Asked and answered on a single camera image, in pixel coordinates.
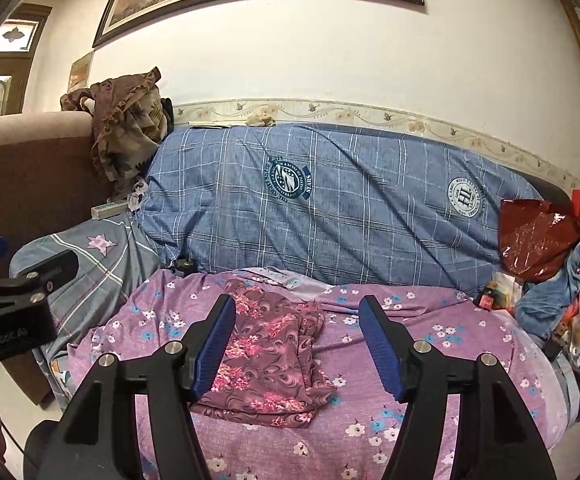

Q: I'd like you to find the maroon floral small garment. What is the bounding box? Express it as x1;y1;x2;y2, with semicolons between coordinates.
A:
192;278;337;428

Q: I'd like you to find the pile of clothes and bags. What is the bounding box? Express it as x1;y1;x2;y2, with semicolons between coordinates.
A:
489;186;580;386

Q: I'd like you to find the small green white box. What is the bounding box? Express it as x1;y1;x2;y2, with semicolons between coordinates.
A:
90;200;128;220

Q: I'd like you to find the purple floral bed sheet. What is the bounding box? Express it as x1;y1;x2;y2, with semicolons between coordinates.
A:
68;269;568;479

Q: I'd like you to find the small dark bottle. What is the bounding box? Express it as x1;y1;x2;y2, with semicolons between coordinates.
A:
474;281;500;311

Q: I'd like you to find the brown patterned cloth bundle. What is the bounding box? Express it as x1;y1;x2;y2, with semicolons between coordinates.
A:
60;67;174;200

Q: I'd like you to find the red plastic bag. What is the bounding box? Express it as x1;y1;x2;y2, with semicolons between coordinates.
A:
498;200;580;283

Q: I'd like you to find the wooden door with glass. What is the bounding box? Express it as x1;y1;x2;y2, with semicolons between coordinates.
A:
0;3;51;116

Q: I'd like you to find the blue plaid quilt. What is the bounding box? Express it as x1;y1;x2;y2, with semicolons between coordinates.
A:
135;124;537;294

